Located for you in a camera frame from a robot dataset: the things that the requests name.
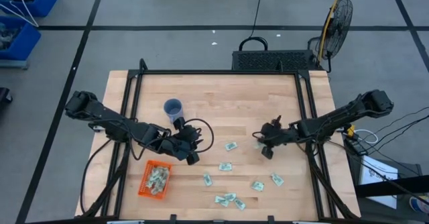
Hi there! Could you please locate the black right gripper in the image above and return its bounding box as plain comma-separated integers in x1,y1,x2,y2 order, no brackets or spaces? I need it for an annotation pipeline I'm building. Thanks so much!
256,115,301,160

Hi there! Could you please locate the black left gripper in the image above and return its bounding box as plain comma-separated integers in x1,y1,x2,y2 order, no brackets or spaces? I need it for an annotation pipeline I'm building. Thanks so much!
156,116,204,166

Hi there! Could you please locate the orange plastic mesh basket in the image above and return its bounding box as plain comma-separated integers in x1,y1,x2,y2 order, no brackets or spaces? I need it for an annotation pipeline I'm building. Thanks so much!
137,159,173,201

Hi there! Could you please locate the grey-blue mug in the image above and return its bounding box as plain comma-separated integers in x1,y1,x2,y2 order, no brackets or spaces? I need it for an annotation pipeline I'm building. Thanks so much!
163,98,184,123

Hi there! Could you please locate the black power adapter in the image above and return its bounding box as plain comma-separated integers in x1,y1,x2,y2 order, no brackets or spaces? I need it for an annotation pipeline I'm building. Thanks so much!
344,137,369,157

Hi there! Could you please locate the white printed box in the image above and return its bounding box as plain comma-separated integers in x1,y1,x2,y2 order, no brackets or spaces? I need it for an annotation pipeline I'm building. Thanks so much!
359,155,400,211

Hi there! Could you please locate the black floor fan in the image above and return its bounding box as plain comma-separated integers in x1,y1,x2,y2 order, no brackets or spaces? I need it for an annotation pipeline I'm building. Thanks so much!
307,0,354,74

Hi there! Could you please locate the black side stand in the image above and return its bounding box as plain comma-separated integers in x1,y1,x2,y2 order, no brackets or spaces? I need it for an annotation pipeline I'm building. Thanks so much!
343,139,429,224

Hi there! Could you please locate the black caster foot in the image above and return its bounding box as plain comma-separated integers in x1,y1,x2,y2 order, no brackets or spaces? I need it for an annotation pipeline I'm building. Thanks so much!
0,87,13,107

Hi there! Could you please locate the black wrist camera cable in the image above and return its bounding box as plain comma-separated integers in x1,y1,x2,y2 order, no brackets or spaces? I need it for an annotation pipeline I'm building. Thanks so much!
183,117,215,154

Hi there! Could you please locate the black equipment case with handle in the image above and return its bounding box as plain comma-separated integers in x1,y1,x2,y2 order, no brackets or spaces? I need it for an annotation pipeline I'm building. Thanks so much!
231,37,319,72

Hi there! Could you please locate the white cable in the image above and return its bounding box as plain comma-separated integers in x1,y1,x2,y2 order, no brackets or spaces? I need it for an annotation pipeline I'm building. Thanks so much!
354,128,379,146

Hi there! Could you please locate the black arm base cable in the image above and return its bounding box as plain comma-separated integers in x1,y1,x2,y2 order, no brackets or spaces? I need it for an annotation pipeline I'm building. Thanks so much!
79,138,113,215

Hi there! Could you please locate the yellow hanging cable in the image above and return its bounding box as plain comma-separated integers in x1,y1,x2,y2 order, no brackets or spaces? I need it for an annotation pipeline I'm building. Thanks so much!
317,0,346,60

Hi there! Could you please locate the black floor cable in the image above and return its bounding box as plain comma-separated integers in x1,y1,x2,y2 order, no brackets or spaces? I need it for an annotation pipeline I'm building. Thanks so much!
248,0,265,40

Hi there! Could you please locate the black power cable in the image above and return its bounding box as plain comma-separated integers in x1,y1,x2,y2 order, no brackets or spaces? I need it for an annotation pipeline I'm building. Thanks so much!
368,115,429,145
375,106,429,134

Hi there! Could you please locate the white wire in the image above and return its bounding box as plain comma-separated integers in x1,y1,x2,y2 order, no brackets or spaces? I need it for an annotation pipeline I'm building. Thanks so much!
0,0,40,28

